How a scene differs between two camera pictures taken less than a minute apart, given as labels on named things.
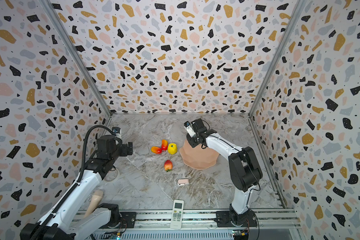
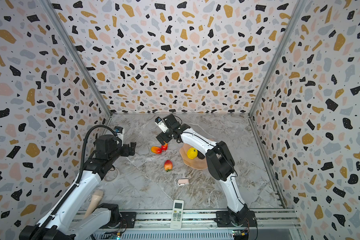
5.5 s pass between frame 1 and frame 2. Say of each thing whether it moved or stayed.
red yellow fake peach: stayed
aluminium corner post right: stayed
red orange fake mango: stayed
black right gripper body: moved
